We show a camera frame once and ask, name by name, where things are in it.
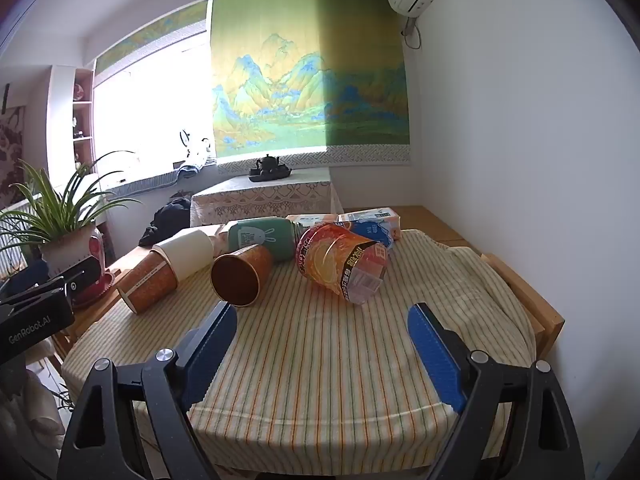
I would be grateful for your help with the wooden table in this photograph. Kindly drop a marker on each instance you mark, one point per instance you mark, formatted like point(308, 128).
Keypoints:
point(500, 280)

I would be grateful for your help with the black bag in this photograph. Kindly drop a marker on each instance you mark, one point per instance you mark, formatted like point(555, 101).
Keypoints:
point(165, 222)

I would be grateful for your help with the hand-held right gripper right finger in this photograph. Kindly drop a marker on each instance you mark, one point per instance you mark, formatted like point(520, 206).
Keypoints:
point(435, 355)

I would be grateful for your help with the patterned wall hanging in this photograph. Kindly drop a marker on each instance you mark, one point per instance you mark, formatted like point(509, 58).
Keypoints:
point(11, 155)

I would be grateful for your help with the orange instant noodle cup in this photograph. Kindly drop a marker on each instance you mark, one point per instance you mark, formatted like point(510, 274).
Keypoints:
point(337, 265)

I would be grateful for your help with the landscape painting roller blind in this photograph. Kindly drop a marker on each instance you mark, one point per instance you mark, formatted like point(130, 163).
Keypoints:
point(305, 80)

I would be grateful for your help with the potted spider plant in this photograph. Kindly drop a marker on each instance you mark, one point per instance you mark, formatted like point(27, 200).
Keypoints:
point(55, 220)

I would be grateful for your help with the black teapot on tray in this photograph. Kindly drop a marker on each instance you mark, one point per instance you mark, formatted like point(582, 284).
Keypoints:
point(269, 167)

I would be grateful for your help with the small desk fan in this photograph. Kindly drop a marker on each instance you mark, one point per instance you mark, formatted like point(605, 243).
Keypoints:
point(192, 144)

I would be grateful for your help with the lace covered side table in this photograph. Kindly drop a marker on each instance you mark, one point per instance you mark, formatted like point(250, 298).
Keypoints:
point(260, 200)

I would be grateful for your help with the blue folded cloth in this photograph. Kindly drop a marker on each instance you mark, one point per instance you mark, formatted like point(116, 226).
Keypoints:
point(192, 167)

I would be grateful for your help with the cream paper cup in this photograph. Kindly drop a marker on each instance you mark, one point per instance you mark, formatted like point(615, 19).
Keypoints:
point(184, 254)

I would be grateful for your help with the orange paper cup white band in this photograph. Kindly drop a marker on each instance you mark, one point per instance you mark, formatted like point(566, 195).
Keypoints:
point(149, 282)

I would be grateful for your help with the orange paper cup brown inside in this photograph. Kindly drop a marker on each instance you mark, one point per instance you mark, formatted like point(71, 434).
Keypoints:
point(240, 276)

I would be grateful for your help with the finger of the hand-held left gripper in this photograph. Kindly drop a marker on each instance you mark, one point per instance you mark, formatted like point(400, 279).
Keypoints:
point(75, 276)

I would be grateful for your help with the blue white tissue pack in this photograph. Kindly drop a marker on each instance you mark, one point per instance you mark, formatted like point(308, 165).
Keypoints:
point(371, 227)

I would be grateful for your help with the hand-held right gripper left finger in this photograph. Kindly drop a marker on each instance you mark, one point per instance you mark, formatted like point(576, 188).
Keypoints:
point(216, 341)

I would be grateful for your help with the white wall shelf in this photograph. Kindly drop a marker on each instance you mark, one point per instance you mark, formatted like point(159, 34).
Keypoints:
point(72, 115)

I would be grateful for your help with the striped cloth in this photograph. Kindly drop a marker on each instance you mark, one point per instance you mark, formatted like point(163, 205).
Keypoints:
point(320, 360)

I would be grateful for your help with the green rabbit cup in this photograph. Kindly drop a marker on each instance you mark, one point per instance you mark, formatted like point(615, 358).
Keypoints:
point(260, 238)

